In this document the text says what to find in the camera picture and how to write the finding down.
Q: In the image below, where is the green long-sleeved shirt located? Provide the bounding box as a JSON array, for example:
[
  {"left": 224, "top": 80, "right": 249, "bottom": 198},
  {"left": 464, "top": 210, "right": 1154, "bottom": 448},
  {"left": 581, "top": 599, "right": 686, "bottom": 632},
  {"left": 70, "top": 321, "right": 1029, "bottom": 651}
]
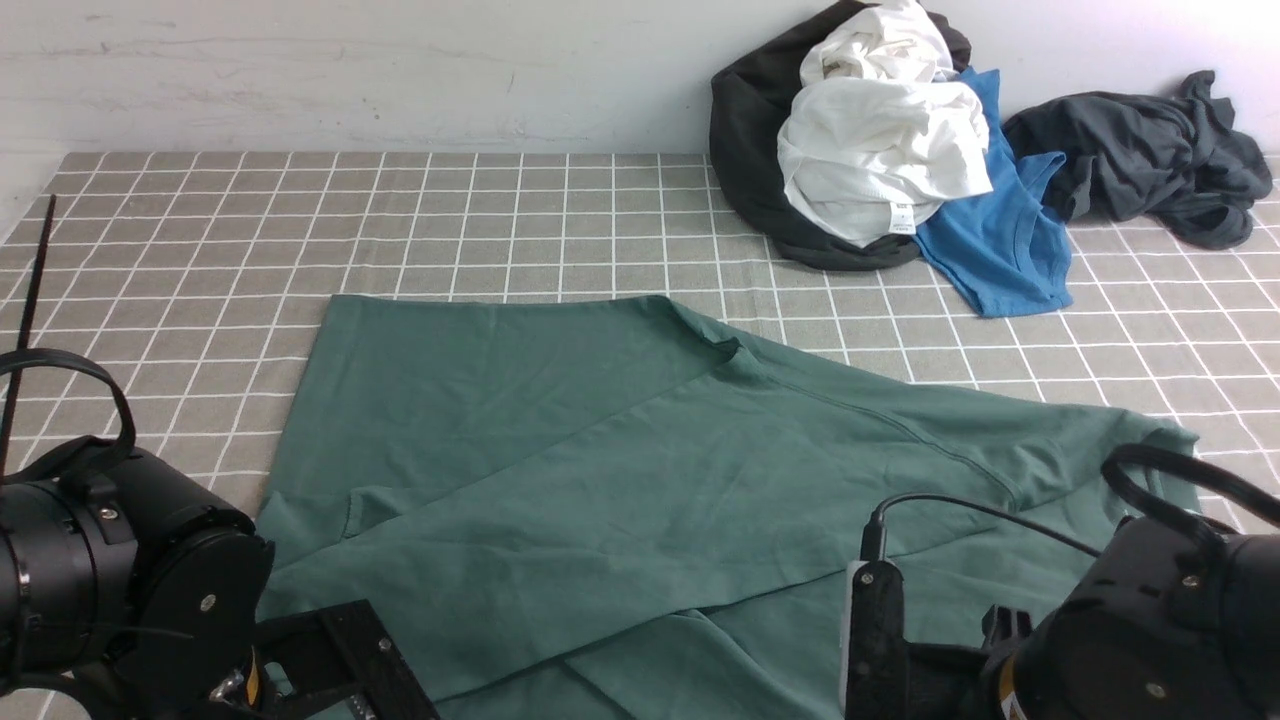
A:
[{"left": 259, "top": 296, "right": 1197, "bottom": 719}]

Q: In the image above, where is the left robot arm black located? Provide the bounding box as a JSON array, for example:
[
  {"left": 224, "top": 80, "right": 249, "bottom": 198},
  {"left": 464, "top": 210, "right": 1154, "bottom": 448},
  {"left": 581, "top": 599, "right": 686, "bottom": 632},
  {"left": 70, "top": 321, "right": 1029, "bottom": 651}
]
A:
[{"left": 3, "top": 436, "right": 275, "bottom": 719}]

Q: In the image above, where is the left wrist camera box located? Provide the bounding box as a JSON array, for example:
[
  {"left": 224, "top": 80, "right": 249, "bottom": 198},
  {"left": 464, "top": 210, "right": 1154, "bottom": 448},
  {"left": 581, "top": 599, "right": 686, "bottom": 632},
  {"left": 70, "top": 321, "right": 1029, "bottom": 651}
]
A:
[{"left": 253, "top": 600, "right": 440, "bottom": 719}]

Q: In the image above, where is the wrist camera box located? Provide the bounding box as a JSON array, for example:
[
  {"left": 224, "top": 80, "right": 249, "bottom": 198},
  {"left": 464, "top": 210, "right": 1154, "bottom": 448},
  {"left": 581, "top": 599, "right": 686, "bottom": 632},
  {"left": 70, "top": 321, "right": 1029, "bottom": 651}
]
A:
[
  {"left": 253, "top": 600, "right": 440, "bottom": 719},
  {"left": 841, "top": 560, "right": 909, "bottom": 719}
]

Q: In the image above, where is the dark grey crumpled garment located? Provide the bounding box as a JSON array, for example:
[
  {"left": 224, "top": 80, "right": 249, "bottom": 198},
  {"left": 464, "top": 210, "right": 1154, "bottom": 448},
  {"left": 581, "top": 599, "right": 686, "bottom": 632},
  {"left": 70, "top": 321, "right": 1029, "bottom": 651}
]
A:
[{"left": 1002, "top": 70, "right": 1274, "bottom": 250}]

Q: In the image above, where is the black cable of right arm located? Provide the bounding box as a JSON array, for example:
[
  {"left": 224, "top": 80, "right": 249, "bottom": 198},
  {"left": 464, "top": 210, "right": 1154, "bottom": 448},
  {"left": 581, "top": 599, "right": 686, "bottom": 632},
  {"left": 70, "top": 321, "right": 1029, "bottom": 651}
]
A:
[{"left": 860, "top": 445, "right": 1280, "bottom": 561}]

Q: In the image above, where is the white crumpled shirt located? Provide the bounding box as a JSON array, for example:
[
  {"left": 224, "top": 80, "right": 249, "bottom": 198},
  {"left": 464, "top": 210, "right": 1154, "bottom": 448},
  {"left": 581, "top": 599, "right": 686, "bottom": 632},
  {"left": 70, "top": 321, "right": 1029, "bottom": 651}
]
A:
[{"left": 777, "top": 1, "right": 993, "bottom": 247}]

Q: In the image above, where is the blue shirt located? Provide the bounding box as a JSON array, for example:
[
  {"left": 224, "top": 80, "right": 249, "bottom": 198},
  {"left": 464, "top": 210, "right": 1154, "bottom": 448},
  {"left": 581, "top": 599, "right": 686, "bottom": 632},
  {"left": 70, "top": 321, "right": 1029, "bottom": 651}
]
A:
[{"left": 916, "top": 69, "right": 1073, "bottom": 318}]

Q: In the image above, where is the grey checkered tablecloth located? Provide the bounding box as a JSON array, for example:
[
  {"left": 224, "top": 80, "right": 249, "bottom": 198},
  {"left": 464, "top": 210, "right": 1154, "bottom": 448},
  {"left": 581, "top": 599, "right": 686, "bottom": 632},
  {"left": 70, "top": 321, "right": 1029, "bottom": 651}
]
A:
[{"left": 1, "top": 152, "right": 1279, "bottom": 512}]

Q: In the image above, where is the black garment under white shirt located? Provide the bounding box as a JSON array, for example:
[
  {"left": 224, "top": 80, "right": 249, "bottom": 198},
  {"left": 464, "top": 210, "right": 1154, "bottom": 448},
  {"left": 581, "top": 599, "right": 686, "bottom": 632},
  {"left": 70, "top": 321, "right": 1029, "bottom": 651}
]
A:
[{"left": 709, "top": 1, "right": 972, "bottom": 272}]

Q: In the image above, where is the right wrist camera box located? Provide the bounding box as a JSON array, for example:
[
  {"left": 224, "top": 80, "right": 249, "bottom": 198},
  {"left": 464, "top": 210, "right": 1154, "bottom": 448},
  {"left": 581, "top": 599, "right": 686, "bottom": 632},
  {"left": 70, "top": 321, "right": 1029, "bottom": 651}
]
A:
[{"left": 841, "top": 560, "right": 909, "bottom": 719}]

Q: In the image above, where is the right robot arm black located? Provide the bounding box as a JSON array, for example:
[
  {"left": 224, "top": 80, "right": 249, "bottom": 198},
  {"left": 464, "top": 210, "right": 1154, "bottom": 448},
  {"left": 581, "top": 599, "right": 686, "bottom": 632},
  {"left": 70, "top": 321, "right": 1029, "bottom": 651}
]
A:
[{"left": 988, "top": 519, "right": 1279, "bottom": 719}]

